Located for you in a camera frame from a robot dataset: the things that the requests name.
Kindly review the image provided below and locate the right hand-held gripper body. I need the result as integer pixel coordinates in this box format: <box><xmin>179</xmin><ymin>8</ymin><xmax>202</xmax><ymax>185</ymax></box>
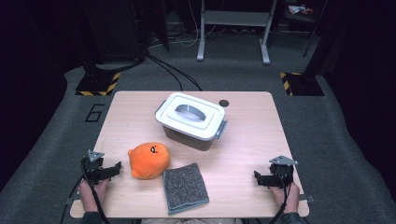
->
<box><xmin>269</xmin><ymin>155</ymin><xmax>299</xmax><ymax>189</ymax></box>

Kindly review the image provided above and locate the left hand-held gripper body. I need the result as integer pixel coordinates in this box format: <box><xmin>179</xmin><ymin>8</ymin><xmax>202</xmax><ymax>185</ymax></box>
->
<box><xmin>81</xmin><ymin>149</ymin><xmax>108</xmax><ymax>185</ymax></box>

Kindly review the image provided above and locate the orange plush toy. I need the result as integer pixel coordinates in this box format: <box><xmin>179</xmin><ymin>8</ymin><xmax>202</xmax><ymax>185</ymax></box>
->
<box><xmin>127</xmin><ymin>142</ymin><xmax>172</xmax><ymax>180</ymax></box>

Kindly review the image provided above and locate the grey cloth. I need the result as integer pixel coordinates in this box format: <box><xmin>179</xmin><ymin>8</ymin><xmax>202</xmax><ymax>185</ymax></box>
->
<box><xmin>162</xmin><ymin>161</ymin><xmax>210</xmax><ymax>216</ymax></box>

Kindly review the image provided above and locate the grey plastic storage box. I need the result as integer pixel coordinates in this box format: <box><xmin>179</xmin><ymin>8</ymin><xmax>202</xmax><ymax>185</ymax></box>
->
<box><xmin>162</xmin><ymin>124</ymin><xmax>219</xmax><ymax>152</ymax></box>

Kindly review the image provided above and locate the person's right hand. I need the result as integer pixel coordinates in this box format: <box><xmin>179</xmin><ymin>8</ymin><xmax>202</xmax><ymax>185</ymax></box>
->
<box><xmin>270</xmin><ymin>182</ymin><xmax>301</xmax><ymax>214</ymax></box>

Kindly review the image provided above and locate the person's left hand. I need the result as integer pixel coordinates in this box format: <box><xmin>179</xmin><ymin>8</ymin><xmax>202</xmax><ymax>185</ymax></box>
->
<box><xmin>78</xmin><ymin>179</ymin><xmax>110</xmax><ymax>213</ymax></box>

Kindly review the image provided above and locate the black striped stand base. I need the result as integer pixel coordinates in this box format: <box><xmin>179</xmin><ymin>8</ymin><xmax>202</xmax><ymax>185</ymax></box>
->
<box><xmin>75</xmin><ymin>72</ymin><xmax>121</xmax><ymax>97</ymax></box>
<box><xmin>279</xmin><ymin>72</ymin><xmax>325</xmax><ymax>97</ymax></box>

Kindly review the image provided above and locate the black cabinet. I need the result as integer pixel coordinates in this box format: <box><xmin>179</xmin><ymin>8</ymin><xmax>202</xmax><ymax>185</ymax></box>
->
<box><xmin>78</xmin><ymin>0</ymin><xmax>148</xmax><ymax>63</ymax></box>

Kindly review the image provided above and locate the colourful item on shelf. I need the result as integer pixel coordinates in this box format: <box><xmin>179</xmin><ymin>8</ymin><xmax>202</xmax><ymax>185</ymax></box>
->
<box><xmin>289</xmin><ymin>4</ymin><xmax>314</xmax><ymax>16</ymax></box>

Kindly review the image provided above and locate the thin black hanging cable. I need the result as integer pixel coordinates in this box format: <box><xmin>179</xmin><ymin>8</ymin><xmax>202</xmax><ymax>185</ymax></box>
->
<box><xmin>60</xmin><ymin>175</ymin><xmax>84</xmax><ymax>224</ymax></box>

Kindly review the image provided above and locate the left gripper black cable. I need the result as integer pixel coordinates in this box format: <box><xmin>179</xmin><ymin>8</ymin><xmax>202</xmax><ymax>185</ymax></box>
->
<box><xmin>81</xmin><ymin>158</ymin><xmax>111</xmax><ymax>224</ymax></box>

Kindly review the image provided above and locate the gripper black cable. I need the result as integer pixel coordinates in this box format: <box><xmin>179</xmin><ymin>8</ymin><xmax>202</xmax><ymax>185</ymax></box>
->
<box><xmin>81</xmin><ymin>158</ymin><xmax>111</xmax><ymax>224</ymax></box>
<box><xmin>269</xmin><ymin>174</ymin><xmax>292</xmax><ymax>224</ymax></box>

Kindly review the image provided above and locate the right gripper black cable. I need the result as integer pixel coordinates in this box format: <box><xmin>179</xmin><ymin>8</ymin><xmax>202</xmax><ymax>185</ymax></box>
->
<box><xmin>269</xmin><ymin>174</ymin><xmax>292</xmax><ymax>224</ymax></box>

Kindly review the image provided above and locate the black floor cable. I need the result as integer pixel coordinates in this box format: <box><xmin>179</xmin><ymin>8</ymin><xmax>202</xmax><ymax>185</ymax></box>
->
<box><xmin>146</xmin><ymin>53</ymin><xmax>184</xmax><ymax>91</ymax></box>
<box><xmin>148</xmin><ymin>55</ymin><xmax>204</xmax><ymax>92</ymax></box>

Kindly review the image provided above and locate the white desk frame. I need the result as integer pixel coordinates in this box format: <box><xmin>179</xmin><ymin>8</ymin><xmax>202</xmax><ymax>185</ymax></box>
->
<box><xmin>196</xmin><ymin>0</ymin><xmax>278</xmax><ymax>65</ymax></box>

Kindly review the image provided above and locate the white cable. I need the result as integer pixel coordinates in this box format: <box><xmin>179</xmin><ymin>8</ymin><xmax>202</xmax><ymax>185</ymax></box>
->
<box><xmin>177</xmin><ymin>0</ymin><xmax>219</xmax><ymax>49</ymax></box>

